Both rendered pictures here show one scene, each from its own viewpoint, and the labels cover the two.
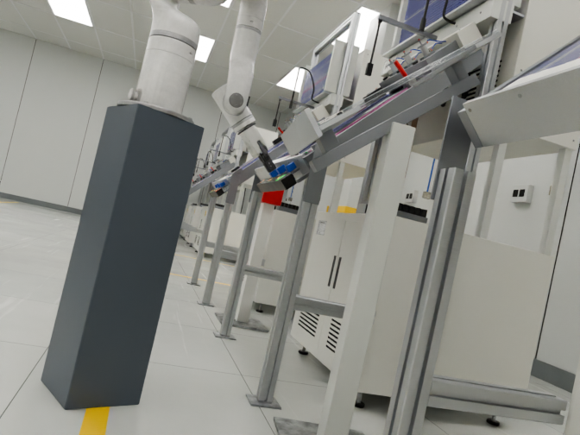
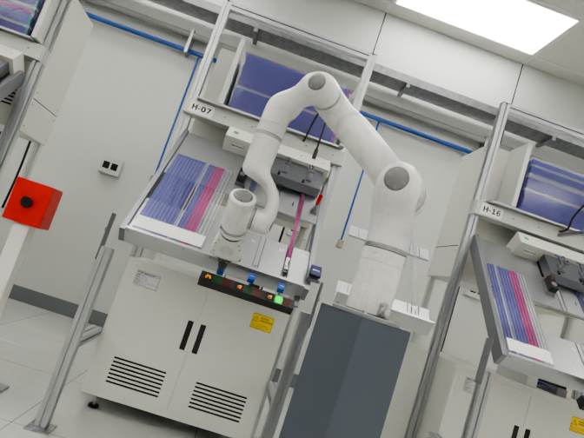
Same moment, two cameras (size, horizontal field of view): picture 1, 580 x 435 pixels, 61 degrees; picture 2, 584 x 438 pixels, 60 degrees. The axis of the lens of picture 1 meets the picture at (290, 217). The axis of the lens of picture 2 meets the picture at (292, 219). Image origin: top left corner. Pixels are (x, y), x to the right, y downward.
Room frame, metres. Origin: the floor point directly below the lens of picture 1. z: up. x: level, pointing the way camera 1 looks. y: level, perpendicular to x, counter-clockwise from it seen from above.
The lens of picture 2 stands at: (1.22, 1.78, 0.73)
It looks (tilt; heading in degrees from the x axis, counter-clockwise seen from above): 7 degrees up; 282
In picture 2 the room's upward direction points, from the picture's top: 18 degrees clockwise
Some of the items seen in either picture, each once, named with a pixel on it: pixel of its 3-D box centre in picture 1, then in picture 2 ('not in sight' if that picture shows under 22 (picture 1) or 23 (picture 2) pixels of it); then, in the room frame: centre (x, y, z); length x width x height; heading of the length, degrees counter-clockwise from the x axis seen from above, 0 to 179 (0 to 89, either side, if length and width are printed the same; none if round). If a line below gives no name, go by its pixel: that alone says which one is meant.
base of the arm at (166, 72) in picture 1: (164, 81); (374, 284); (1.24, 0.38, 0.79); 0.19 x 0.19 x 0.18
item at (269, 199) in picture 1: (257, 248); (2, 282); (2.54, 0.12, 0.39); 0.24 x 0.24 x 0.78; 16
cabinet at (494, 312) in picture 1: (404, 307); (193, 343); (1.97, -0.52, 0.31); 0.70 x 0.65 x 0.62; 16
